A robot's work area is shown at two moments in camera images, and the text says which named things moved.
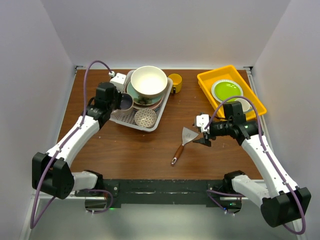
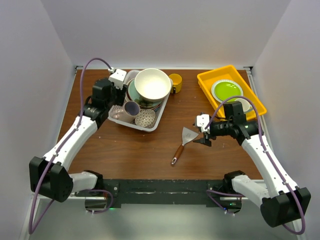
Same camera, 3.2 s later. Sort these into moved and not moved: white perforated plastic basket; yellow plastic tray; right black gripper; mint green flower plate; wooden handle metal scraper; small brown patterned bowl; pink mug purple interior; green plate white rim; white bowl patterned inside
Moved: mint green flower plate; pink mug purple interior; white perforated plastic basket
Not moved: right black gripper; wooden handle metal scraper; small brown patterned bowl; green plate white rim; white bowl patterned inside; yellow plastic tray
